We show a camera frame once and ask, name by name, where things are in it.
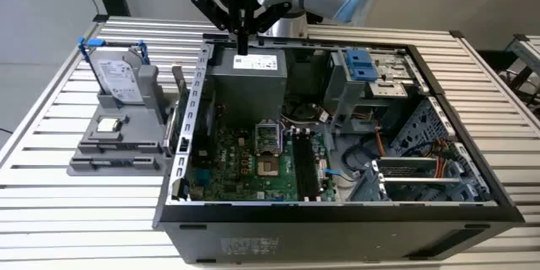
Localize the metal socket cover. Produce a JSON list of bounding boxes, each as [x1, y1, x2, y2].
[[254, 120, 283, 156]]

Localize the green motherboard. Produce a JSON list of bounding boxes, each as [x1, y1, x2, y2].
[[187, 124, 339, 203]]

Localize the orange yellow black wire bundle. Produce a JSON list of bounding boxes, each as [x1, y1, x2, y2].
[[424, 138, 455, 181]]

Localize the blue RAM stick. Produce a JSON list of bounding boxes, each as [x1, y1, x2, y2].
[[91, 159, 132, 167]]

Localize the orange red yellow wires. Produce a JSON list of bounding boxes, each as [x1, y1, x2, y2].
[[354, 110, 378, 123]]

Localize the grey parts rack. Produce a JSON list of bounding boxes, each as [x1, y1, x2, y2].
[[67, 64, 179, 178]]

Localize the blue drive latch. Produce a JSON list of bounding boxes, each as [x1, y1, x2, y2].
[[344, 49, 375, 82]]

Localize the grey power supply unit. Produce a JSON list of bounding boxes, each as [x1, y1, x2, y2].
[[204, 47, 288, 125]]

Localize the grey disk bay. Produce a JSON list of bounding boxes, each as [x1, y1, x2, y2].
[[350, 156, 487, 203]]

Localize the metal locking lever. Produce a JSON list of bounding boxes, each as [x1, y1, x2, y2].
[[276, 120, 284, 157]]

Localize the black cable loop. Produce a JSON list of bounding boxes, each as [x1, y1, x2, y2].
[[340, 142, 379, 175]]

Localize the blue card latch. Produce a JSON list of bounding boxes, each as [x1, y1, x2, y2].
[[175, 178, 191, 201]]

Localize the silver drive bay cage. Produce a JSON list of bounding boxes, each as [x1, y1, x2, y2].
[[328, 47, 427, 132]]

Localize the CPU socket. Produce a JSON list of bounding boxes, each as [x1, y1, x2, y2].
[[256, 155, 283, 178]]

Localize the metal side table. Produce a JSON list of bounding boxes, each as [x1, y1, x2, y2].
[[500, 34, 540, 106]]

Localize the hard disk with blue carrier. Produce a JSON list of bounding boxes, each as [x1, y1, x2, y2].
[[78, 37, 151, 105]]

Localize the silver CPU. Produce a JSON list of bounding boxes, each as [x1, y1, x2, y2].
[[96, 118, 123, 133]]

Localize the thin orange wire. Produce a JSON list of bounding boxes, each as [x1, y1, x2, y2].
[[374, 124, 386, 159]]

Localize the black open PC case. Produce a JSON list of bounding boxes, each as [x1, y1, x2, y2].
[[151, 32, 526, 264]]

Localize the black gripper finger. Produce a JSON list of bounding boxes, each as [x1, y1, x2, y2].
[[246, 1, 294, 56], [190, 0, 247, 56]]

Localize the green graphics card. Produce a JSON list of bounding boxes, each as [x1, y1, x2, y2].
[[162, 63, 190, 157]]

